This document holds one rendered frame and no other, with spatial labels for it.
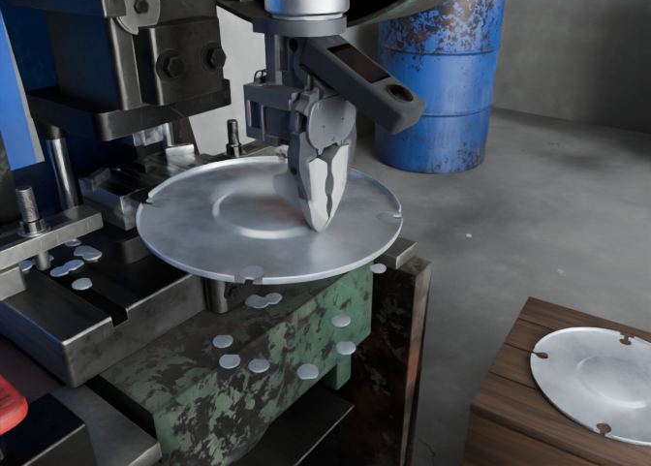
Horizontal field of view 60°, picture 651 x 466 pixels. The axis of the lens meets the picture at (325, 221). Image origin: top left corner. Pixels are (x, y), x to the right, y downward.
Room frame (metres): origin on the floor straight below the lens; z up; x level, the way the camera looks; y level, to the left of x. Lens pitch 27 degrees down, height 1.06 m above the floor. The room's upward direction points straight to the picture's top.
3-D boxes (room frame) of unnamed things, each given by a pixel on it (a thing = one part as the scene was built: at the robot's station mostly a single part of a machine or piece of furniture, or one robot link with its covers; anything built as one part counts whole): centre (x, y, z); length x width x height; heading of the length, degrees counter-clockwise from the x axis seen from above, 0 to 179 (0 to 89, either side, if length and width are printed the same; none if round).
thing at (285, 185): (0.53, 0.03, 0.83); 0.06 x 0.03 x 0.09; 53
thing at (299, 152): (0.51, 0.02, 0.87); 0.05 x 0.02 x 0.09; 143
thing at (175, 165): (0.70, 0.23, 0.76); 0.15 x 0.09 x 0.05; 142
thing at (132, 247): (0.71, 0.24, 0.72); 0.20 x 0.16 x 0.03; 142
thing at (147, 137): (0.70, 0.23, 0.84); 0.05 x 0.03 x 0.04; 142
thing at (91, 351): (0.71, 0.24, 0.68); 0.45 x 0.30 x 0.06; 142
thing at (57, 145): (0.68, 0.34, 0.81); 0.02 x 0.02 x 0.14
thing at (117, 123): (0.71, 0.24, 0.86); 0.20 x 0.16 x 0.05; 142
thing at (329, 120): (0.54, 0.02, 0.93); 0.09 x 0.08 x 0.12; 53
